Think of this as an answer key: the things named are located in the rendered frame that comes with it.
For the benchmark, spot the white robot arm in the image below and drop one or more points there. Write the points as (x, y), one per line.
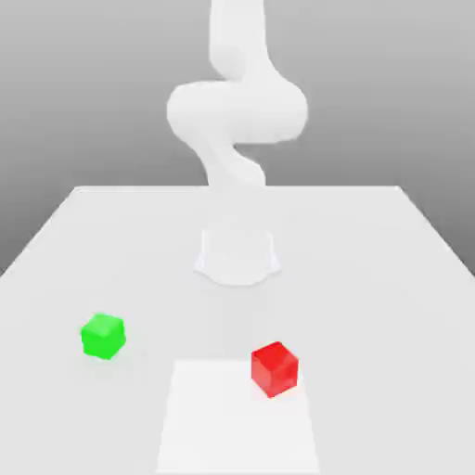
(237, 111)

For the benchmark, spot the small red cube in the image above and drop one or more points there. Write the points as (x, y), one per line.
(274, 369)

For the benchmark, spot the small green cube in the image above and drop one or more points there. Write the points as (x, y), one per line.
(103, 336)

